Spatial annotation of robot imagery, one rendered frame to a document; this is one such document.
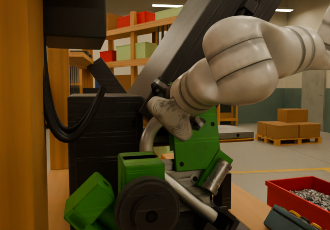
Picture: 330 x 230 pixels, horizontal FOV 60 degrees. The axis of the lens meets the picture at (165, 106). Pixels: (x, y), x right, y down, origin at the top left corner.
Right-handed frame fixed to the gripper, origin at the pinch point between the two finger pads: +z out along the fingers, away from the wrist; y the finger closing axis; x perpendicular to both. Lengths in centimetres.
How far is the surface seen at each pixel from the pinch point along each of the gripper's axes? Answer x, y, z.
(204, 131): -3.6, -9.9, 2.9
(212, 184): 5.2, -18.0, -0.6
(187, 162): 4.6, -11.6, 2.9
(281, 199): -15, -51, 28
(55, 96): 7, 37, 75
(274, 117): -547, -357, 813
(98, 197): 22.1, 0.9, -24.7
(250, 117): -482, -292, 826
